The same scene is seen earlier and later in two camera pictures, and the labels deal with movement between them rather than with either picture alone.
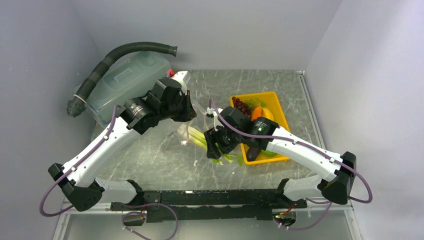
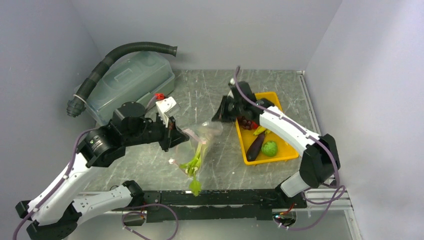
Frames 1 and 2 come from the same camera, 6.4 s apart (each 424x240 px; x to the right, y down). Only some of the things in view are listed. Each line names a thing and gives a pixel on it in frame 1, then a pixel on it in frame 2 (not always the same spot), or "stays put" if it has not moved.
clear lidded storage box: [122, 78] stays put
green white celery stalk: [190, 134] → [191, 168]
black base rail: [206, 205] stays put
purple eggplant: [252, 153] stays put
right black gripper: [212, 151] → [221, 115]
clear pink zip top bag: [200, 122] → [191, 154]
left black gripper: [189, 113] → [172, 135]
